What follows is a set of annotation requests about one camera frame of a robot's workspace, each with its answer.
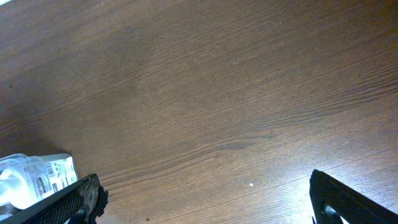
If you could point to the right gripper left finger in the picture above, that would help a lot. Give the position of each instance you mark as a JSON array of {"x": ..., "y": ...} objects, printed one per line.
[{"x": 81, "y": 202}]

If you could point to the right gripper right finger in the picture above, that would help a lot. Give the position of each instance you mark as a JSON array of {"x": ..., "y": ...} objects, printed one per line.
[{"x": 335, "y": 203}]

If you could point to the clear plastic container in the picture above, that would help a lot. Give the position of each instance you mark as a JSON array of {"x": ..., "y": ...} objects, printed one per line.
[{"x": 26, "y": 180}]

